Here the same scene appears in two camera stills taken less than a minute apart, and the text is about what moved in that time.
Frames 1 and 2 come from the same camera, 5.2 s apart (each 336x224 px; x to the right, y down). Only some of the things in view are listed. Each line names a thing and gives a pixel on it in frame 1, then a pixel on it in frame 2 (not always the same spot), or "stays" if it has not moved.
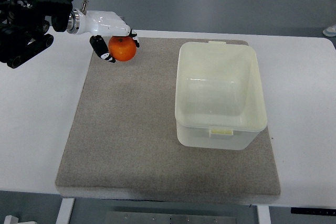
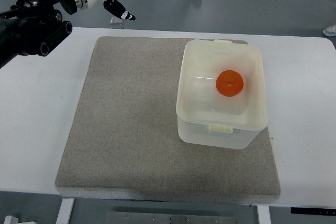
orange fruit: (122, 48) -> (229, 83)
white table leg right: (263, 214) stays
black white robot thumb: (99, 44) -> (116, 8)
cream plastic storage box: (220, 102) stays
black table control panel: (321, 211) stays
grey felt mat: (123, 147) stays
